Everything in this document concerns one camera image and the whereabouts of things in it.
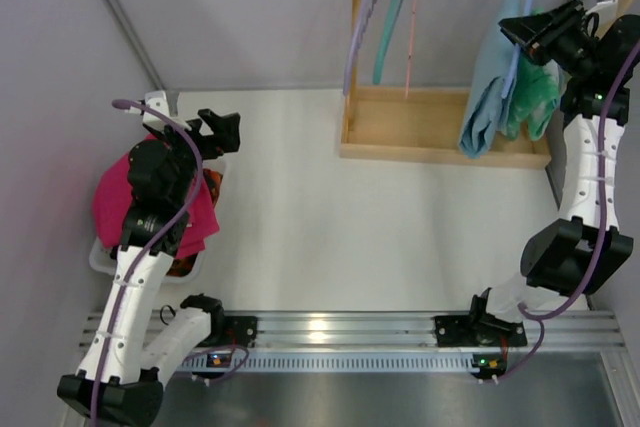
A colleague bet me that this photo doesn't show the light blue trousers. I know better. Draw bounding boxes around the light blue trousers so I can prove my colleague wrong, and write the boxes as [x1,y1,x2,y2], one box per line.
[458,0,520,159]

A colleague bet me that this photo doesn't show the magenta trousers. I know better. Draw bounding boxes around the magenta trousers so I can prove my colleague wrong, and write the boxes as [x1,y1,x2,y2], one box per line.
[91,135,221,261]

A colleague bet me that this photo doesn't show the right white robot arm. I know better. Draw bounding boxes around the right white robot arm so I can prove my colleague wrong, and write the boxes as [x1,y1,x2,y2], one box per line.
[467,0,639,345]

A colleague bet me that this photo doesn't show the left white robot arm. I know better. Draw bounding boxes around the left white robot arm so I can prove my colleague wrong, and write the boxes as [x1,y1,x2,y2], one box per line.
[57,105,241,426]

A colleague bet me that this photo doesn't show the teal plastic hanger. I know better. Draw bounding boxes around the teal plastic hanger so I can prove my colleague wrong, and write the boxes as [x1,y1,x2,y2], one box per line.
[372,0,404,85]

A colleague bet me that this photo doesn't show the green white garment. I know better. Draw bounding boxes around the green white garment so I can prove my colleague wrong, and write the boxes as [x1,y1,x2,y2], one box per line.
[502,55,562,141]

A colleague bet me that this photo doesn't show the orange patterned garment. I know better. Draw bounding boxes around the orange patterned garment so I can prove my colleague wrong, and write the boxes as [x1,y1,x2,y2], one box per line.
[167,168,223,278]

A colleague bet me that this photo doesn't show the wooden clothes rack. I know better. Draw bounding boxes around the wooden clothes rack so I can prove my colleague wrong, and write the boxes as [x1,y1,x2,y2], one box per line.
[340,0,572,169]

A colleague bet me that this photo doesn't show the white plastic laundry basket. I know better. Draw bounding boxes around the white plastic laundry basket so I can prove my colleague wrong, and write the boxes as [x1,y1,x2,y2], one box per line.
[89,159,226,285]

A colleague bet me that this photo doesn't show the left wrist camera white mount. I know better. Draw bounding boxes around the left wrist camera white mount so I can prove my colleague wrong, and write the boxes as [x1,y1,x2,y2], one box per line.
[142,90,185,131]

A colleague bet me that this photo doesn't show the aluminium mounting rail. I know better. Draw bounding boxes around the aluminium mounting rail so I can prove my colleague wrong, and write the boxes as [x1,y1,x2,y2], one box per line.
[82,310,626,349]

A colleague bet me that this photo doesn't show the perforated grey cable duct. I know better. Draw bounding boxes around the perforated grey cable duct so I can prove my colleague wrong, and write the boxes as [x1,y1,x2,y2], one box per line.
[177,351,480,374]

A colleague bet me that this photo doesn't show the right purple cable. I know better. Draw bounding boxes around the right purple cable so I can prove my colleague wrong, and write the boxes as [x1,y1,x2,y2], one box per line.
[499,0,640,383]

